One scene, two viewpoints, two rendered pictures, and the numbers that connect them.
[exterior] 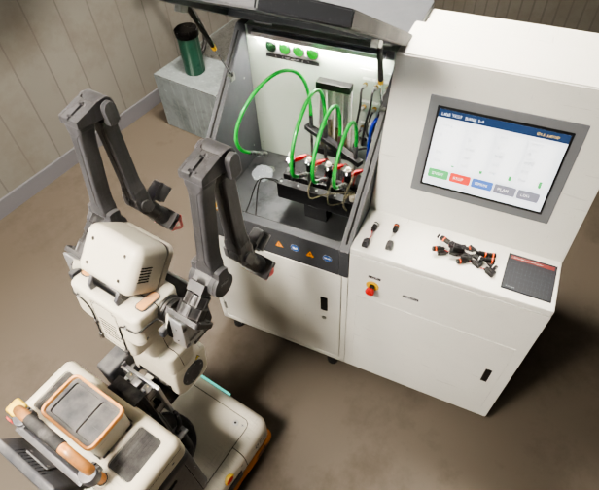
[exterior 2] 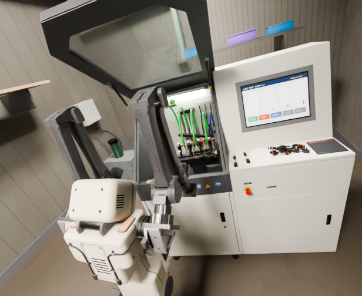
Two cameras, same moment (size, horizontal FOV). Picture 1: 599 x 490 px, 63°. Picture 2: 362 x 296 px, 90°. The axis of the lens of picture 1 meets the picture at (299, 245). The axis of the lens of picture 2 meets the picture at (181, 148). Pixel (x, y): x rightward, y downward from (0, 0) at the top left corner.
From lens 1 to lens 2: 0.76 m
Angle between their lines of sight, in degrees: 26
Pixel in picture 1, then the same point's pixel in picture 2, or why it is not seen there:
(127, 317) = (113, 241)
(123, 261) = (101, 193)
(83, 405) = not seen: outside the picture
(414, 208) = (248, 143)
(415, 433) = (307, 281)
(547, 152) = (300, 84)
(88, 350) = not seen: outside the picture
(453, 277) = (291, 160)
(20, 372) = not seen: outside the picture
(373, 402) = (272, 272)
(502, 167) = (281, 101)
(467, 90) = (250, 74)
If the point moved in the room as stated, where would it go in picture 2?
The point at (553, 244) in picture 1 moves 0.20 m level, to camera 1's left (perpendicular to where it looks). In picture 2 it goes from (324, 128) to (300, 140)
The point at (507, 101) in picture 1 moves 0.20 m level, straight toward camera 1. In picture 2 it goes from (270, 70) to (281, 74)
